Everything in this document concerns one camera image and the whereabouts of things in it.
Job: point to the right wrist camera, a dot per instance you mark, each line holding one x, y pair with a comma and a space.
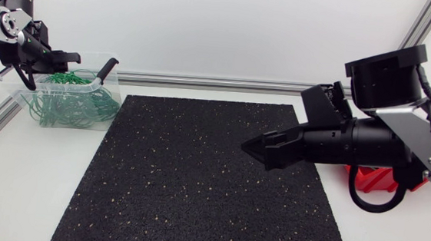
322, 104

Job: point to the clear plastic bin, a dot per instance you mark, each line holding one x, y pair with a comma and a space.
65, 116

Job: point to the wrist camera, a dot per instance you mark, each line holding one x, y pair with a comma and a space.
39, 31
322, 104

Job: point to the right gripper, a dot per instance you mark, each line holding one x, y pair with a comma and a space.
325, 144

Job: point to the red plastic box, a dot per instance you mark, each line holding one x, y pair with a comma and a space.
372, 181

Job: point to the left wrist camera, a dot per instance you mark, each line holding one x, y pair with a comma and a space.
39, 31

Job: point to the black speckled mat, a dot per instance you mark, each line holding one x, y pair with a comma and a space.
195, 180

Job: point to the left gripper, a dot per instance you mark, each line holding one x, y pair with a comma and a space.
28, 53

